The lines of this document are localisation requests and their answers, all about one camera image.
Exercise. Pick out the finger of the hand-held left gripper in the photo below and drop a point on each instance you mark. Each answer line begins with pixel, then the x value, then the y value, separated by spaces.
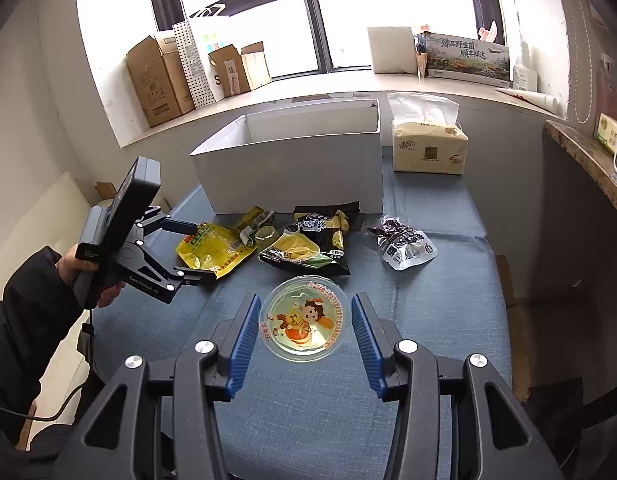
pixel 196 276
pixel 181 227

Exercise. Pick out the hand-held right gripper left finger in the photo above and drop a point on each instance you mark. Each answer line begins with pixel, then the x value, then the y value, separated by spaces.
pixel 243 345

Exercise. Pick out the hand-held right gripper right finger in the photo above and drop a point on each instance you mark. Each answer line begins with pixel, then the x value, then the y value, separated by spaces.
pixel 371 345

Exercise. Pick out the yellow snack pouch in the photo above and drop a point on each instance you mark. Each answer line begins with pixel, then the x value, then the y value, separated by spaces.
pixel 213 246

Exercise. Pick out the cartoon lid jelly cup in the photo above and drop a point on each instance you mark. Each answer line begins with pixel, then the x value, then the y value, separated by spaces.
pixel 304 320

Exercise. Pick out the black yellow chips packet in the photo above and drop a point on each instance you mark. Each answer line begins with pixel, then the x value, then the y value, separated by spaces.
pixel 313 242

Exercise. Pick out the white cardboard box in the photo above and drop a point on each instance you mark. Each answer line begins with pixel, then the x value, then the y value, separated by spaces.
pixel 288 175

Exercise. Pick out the person's left forearm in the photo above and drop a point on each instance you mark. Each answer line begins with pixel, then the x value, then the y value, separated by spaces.
pixel 28 330

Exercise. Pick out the clear packet of dark snacks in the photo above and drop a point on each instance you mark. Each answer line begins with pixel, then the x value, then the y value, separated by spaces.
pixel 403 246

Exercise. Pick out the person's left hand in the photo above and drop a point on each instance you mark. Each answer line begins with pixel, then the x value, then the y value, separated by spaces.
pixel 67 266

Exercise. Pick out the cream sofa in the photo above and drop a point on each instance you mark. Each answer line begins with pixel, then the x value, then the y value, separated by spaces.
pixel 43 220

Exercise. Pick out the yellow green barcode packet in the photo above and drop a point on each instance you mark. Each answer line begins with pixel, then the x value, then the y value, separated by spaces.
pixel 258 217

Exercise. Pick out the small clear jelly cup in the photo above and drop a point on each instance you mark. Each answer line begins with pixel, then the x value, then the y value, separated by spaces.
pixel 267 236

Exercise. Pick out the blue tablecloth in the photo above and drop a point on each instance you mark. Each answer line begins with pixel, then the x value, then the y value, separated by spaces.
pixel 308 410

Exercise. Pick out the tall brown cardboard box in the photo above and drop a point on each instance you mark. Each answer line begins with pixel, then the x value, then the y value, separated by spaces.
pixel 156 80

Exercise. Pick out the dotted white paper bag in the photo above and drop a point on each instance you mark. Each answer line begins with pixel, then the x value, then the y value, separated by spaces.
pixel 201 65

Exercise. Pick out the small open cardboard box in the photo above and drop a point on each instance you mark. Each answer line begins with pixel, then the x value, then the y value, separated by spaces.
pixel 238 72

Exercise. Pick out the tissue pack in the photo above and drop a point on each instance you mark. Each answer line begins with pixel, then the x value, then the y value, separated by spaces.
pixel 428 150

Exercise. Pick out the white box on windowsill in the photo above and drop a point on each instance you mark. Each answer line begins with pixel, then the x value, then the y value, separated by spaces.
pixel 393 50

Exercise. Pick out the brown stone counter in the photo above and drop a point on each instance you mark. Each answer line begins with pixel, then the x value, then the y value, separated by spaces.
pixel 583 165

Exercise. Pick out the white tube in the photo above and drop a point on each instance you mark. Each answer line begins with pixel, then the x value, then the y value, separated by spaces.
pixel 530 100

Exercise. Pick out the landscape printed box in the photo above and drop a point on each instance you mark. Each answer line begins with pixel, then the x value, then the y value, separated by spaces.
pixel 468 60

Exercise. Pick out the white bottle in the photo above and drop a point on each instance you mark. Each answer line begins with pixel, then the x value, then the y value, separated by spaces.
pixel 524 72

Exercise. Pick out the green beige carton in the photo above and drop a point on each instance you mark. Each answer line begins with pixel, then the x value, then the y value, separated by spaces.
pixel 608 135

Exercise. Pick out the pink plastic object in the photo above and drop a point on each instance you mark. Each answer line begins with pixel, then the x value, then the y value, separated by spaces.
pixel 488 32

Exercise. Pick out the black window frame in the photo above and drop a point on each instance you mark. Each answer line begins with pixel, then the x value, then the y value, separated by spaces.
pixel 311 25

